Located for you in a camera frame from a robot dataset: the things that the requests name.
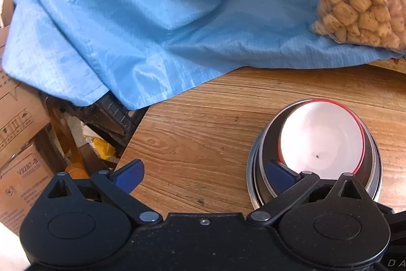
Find yellow plastic bag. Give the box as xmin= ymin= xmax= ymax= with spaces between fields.
xmin=82 ymin=127 xmax=116 ymax=161

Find light blue cloth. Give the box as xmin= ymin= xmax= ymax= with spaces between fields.
xmin=0 ymin=0 xmax=406 ymax=110

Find cardboard box with blue logo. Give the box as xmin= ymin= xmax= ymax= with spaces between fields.
xmin=0 ymin=144 xmax=57 ymax=234

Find black ribbed crate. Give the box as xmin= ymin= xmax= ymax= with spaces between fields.
xmin=76 ymin=93 xmax=145 ymax=145

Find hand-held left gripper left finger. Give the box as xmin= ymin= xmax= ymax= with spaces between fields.
xmin=47 ymin=159 xmax=162 ymax=225

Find wooden chair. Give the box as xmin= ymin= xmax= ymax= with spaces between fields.
xmin=47 ymin=105 xmax=90 ymax=180

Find wooden shelf riser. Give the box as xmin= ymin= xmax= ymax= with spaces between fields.
xmin=365 ymin=57 xmax=406 ymax=72

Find open brown cardboard box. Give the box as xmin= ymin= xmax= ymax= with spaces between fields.
xmin=0 ymin=0 xmax=52 ymax=164

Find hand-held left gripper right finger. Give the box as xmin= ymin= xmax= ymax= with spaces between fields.
xmin=247 ymin=160 xmax=372 ymax=225

